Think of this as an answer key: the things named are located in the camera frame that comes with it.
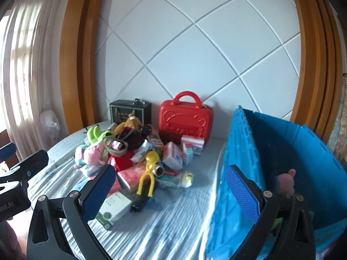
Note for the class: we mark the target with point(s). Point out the blue plastic storage crate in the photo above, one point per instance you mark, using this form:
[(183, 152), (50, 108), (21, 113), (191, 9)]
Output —
[(292, 151)]

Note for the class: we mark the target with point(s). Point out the pink and white box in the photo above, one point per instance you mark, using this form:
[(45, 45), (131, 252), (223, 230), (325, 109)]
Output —
[(193, 143)]

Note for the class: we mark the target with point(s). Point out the black gift box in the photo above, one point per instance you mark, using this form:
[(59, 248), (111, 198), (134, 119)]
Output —
[(122, 113)]

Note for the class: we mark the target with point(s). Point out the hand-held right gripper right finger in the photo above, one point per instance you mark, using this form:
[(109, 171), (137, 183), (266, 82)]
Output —
[(241, 192)]

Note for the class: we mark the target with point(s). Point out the white red carton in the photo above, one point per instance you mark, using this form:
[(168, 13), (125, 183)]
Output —
[(173, 155)]

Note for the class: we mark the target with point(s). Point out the white and green box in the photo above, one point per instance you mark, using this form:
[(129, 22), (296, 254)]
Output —
[(116, 208)]

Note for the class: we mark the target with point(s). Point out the yellow plastic ball tongs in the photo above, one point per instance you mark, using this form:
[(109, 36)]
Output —
[(149, 168)]

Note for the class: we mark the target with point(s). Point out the small metal cylinder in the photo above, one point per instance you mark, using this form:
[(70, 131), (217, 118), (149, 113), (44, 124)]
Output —
[(159, 171)]

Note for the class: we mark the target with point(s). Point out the brown kangaroo plush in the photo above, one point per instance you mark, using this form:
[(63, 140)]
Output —
[(131, 123)]

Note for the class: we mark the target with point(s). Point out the clear plastic bag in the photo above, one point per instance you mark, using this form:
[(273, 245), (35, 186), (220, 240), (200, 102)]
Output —
[(50, 126)]

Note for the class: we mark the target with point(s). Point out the wooden door frame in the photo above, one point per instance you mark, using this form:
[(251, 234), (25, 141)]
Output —
[(81, 59), (317, 59)]

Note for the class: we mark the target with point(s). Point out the small black device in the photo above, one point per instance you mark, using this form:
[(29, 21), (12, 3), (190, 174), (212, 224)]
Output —
[(139, 204)]

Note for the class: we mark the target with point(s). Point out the yellow and white packet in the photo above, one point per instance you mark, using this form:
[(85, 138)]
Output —
[(187, 179)]

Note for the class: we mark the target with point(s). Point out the blue and pink pig plush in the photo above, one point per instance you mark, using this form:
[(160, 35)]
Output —
[(287, 182)]

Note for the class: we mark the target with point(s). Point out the dark brown pouch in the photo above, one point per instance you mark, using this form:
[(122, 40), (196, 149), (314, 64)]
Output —
[(135, 138)]

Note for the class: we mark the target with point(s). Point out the pastel pink plush toy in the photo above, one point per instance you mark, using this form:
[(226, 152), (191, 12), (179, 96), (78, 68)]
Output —
[(90, 154)]

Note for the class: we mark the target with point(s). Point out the green frog plush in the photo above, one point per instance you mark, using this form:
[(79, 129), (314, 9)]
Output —
[(95, 134)]

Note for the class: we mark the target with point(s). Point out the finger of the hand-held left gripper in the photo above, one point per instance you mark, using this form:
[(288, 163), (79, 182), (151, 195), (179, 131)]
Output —
[(32, 162), (8, 153)]

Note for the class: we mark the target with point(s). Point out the red toy suitcase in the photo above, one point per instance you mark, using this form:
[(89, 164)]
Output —
[(187, 122)]

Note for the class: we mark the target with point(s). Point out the pink tissue pack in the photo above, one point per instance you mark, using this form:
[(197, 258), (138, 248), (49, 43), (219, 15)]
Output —
[(130, 177)]

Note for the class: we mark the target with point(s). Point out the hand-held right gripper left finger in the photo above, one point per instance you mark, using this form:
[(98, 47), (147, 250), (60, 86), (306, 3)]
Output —
[(99, 192)]

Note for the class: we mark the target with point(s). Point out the red cloth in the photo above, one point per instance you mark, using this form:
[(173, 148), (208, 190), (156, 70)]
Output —
[(122, 161)]

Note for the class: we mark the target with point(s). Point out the sheer white curtain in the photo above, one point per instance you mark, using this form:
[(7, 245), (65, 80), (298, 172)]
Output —
[(29, 59)]

